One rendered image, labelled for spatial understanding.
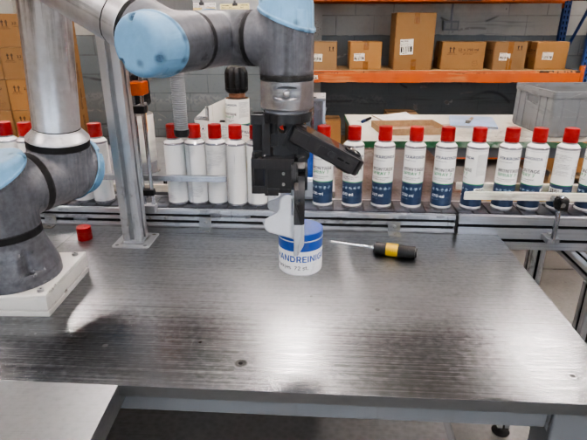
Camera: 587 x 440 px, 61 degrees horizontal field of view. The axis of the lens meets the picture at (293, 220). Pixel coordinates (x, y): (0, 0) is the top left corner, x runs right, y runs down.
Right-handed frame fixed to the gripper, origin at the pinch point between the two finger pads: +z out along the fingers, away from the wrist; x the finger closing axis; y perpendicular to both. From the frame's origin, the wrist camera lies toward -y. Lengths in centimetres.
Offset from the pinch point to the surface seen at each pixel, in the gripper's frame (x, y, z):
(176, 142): -49, 31, -4
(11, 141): -52, 73, -4
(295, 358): 7.9, 0.7, 16.9
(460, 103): -491, -179, 51
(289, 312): -5.1, 1.9, 16.9
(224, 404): 11.1, 11.7, 23.3
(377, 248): -28.8, -17.3, 15.0
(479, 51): -418, -167, -8
